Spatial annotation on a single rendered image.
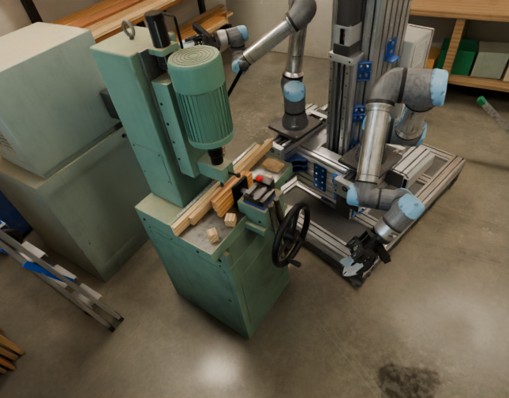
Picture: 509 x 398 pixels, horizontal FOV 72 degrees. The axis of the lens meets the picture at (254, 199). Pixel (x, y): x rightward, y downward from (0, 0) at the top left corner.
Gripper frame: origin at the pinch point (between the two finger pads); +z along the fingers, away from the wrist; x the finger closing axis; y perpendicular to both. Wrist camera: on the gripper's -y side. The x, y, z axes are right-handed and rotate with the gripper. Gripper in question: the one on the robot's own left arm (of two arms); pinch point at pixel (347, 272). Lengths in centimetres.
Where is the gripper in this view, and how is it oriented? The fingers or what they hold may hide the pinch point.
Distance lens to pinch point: 130.9
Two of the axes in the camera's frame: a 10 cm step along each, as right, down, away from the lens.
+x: 2.3, 6.4, -7.4
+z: -5.2, 7.2, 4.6
